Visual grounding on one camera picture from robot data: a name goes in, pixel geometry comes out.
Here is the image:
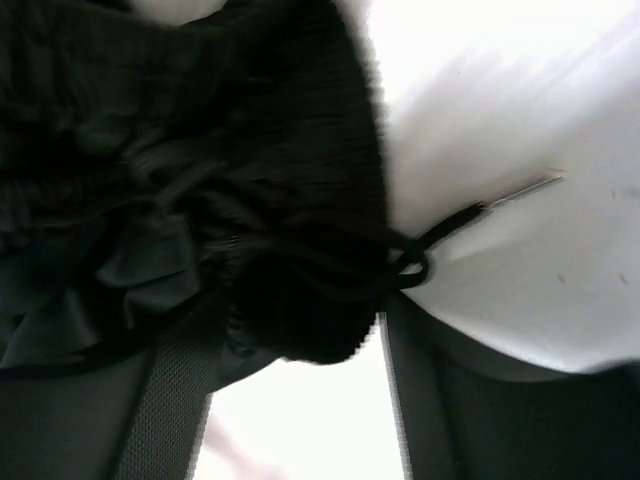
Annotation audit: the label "black trousers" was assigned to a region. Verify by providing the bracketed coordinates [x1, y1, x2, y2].
[0, 0, 566, 381]

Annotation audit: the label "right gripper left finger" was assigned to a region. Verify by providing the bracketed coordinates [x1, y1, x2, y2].
[1, 330, 221, 479]

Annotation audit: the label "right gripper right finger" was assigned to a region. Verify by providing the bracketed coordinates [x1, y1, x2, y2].
[382, 294, 639, 479]

